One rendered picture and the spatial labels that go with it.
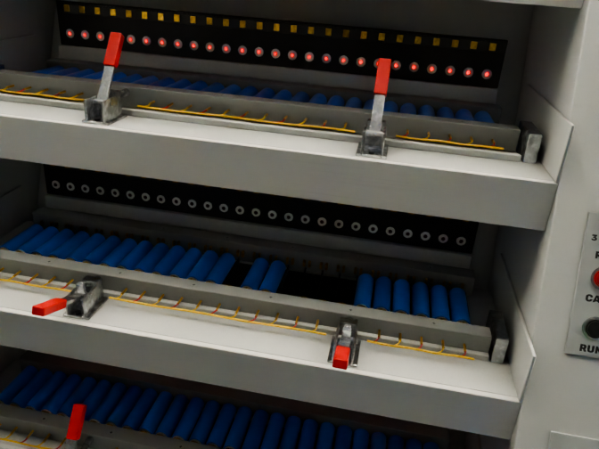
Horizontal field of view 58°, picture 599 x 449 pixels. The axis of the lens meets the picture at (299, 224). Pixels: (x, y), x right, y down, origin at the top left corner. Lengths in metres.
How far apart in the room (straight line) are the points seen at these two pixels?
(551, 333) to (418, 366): 0.12
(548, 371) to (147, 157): 0.41
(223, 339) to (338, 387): 0.12
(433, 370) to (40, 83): 0.51
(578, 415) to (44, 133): 0.55
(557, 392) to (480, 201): 0.18
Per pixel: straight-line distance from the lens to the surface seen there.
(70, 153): 0.58
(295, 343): 0.54
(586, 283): 0.52
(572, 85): 0.53
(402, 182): 0.50
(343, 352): 0.47
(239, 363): 0.54
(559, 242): 0.51
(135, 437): 0.68
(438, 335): 0.56
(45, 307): 0.53
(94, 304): 0.60
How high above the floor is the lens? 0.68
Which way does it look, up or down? 5 degrees down
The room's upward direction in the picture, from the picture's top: 7 degrees clockwise
